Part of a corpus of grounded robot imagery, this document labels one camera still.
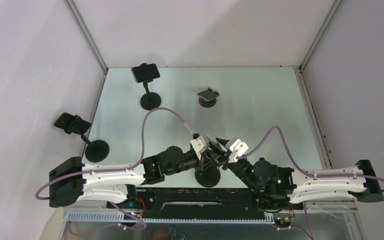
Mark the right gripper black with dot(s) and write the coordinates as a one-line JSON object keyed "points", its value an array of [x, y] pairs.
{"points": [[224, 162]]}

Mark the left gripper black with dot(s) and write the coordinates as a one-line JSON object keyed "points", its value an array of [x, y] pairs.
{"points": [[208, 160]]}

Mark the grey cable duct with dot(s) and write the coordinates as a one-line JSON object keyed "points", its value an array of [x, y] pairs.
{"points": [[118, 217]]}

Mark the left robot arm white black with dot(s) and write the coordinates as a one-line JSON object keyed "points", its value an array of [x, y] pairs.
{"points": [[73, 181]]}

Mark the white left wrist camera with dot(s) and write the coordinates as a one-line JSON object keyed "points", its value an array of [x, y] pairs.
{"points": [[199, 145]]}

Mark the small teal phone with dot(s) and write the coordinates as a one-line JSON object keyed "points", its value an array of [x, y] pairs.
{"points": [[208, 95]]}

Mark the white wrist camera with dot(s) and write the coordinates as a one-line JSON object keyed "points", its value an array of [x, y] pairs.
{"points": [[237, 148], [199, 145]]}

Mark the black round-base phone stand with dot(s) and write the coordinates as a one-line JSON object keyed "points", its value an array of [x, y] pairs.
{"points": [[207, 175]]}

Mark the black rear phone stand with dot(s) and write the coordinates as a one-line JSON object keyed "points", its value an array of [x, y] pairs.
{"points": [[150, 100]]}

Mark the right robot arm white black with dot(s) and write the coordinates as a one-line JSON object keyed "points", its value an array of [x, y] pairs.
{"points": [[286, 185]]}

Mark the black smartphone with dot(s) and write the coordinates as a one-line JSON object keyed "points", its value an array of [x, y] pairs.
{"points": [[214, 145]]}

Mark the brown round phone stand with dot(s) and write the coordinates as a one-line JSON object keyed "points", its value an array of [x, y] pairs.
{"points": [[207, 104]]}

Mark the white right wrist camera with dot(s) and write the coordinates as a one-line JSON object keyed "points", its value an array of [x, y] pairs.
{"points": [[237, 148]]}

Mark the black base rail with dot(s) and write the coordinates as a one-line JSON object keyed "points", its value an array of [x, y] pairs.
{"points": [[237, 204]]}

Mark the black phone pink case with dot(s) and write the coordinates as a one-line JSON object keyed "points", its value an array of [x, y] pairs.
{"points": [[145, 72]]}

